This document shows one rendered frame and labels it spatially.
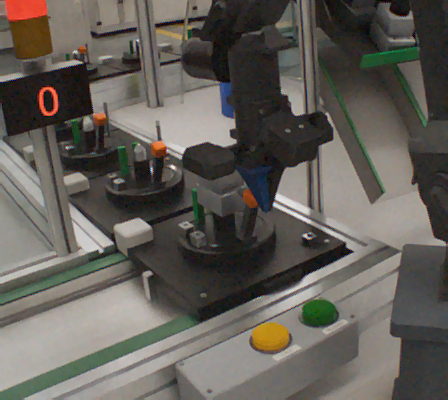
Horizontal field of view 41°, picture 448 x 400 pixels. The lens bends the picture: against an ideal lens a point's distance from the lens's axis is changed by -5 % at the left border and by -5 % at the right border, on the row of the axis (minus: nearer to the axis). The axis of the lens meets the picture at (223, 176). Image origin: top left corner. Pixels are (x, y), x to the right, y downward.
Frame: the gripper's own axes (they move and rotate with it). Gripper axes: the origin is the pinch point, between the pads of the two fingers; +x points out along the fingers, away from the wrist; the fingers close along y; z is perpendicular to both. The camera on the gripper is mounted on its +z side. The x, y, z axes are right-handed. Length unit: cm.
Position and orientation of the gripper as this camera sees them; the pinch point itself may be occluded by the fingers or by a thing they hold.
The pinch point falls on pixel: (264, 185)
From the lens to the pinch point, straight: 75.5
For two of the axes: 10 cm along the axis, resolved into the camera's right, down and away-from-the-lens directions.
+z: 5.4, 2.5, -8.0
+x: 1.0, 9.3, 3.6
